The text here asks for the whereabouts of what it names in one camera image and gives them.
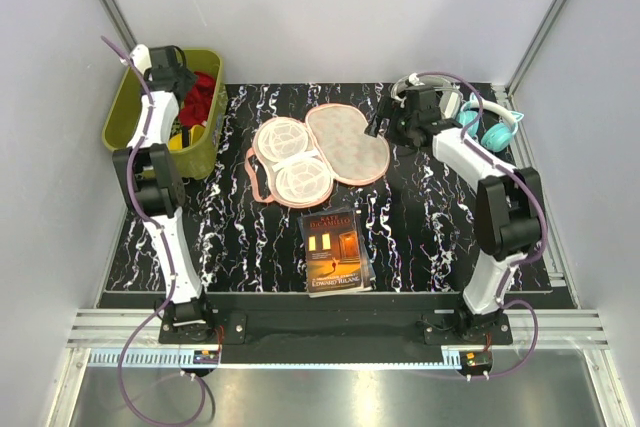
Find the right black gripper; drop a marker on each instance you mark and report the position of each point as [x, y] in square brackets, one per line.
[387, 108]

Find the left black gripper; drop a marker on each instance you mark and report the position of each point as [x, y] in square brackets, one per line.
[187, 79]

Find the yellow bra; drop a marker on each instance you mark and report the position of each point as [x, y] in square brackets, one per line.
[183, 136]

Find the pink patterned mesh laundry bag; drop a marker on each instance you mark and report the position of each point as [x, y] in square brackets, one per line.
[296, 163]

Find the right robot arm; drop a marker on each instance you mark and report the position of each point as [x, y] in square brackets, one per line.
[509, 219]

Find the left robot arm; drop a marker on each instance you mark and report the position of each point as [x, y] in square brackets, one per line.
[152, 187]

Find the red bra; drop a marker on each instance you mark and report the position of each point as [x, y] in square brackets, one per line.
[198, 101]

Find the olive green plastic basket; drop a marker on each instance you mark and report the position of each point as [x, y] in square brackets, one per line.
[196, 161]

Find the white grey headphones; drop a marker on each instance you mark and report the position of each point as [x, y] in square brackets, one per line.
[451, 96]

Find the teal cat-ear headphones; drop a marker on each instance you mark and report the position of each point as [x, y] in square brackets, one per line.
[497, 137]

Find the orange paperback book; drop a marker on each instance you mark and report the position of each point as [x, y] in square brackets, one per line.
[336, 257]

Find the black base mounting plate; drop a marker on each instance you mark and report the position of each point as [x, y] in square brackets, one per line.
[377, 328]

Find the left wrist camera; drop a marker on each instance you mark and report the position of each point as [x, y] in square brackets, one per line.
[169, 57]

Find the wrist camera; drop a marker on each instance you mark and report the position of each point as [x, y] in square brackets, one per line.
[169, 57]
[421, 94]

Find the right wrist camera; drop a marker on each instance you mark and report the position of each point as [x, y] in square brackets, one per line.
[421, 94]

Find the aluminium frame rail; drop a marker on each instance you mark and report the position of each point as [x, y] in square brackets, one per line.
[346, 368]

